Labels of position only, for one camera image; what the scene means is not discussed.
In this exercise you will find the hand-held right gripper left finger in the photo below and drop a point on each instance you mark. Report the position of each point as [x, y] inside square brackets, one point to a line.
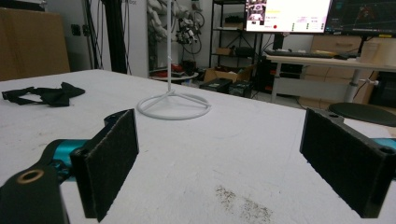
[106, 161]

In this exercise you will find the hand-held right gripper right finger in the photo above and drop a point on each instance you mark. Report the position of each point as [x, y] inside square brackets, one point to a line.
[345, 161]

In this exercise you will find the white metal rack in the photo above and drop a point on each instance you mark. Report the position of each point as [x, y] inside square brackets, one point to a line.
[169, 46]

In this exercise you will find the black computer mouse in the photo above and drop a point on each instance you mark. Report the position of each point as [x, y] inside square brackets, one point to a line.
[341, 57]

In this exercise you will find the white office desk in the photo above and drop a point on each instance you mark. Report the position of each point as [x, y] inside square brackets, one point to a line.
[311, 61]

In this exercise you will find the beige box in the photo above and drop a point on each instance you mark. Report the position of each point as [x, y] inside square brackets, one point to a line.
[378, 53]

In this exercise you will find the black keyboard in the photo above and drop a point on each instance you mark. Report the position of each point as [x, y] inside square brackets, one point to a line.
[302, 54]

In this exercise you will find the wooden drawer cabinet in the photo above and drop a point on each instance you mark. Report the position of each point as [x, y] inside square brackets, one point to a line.
[333, 43]

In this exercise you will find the black case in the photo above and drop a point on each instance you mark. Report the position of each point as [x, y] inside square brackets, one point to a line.
[216, 84]
[240, 89]

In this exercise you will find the large brown cardboard panel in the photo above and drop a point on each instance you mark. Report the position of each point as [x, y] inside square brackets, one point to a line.
[31, 46]

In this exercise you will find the open cardboard box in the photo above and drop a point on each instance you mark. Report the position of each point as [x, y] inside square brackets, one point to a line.
[224, 75]

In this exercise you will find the dark computer monitor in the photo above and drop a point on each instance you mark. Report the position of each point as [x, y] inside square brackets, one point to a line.
[361, 15]

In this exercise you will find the bright computer monitor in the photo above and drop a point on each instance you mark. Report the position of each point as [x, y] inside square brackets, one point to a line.
[295, 15]

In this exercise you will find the black metal shelf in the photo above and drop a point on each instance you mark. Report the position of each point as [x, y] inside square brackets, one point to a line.
[214, 31]

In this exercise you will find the black upright post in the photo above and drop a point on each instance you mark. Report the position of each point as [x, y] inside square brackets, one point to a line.
[115, 34]

